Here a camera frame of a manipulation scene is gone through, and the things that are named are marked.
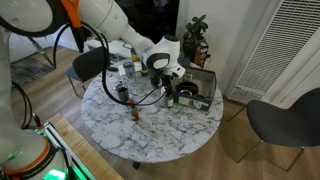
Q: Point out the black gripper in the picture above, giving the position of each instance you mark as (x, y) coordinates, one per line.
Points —
(160, 78)

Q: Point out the transparent bottle with red lid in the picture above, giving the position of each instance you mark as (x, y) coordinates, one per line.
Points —
(134, 113)

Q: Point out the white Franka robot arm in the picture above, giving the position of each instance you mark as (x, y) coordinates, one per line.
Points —
(100, 13)

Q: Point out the open grey cardboard box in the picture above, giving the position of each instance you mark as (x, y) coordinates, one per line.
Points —
(200, 83)

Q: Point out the black bowl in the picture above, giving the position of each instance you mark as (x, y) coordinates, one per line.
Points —
(186, 88)

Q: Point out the transparent container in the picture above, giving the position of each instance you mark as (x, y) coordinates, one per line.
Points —
(141, 83)

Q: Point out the dark blue notebook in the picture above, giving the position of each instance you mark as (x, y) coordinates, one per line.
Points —
(185, 61)

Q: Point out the small yellow object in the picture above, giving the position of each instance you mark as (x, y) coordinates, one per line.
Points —
(135, 58)

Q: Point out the dark cup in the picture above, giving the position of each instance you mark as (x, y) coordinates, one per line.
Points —
(122, 93)

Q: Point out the small white card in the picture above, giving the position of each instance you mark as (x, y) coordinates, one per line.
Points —
(121, 70)

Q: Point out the black remote control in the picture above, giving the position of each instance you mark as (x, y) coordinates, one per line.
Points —
(112, 69)

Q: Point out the green potted plant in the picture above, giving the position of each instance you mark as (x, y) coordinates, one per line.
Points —
(195, 31)

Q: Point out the white low cabinet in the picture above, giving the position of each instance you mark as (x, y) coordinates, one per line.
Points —
(116, 46)

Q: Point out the dark chair with thin legs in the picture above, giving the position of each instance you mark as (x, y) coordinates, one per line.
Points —
(90, 63)
(286, 123)

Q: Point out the wooden platform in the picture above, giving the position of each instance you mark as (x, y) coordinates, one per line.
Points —
(83, 150)

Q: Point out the black rod with red tip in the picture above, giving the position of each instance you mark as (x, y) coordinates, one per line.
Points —
(36, 120)

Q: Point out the grey patterned rug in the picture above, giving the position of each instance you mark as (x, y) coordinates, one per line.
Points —
(26, 71)

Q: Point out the black table pedestal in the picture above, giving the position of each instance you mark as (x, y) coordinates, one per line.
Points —
(136, 165)

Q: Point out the white wall heater grille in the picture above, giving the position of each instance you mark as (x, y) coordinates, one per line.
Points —
(283, 43)

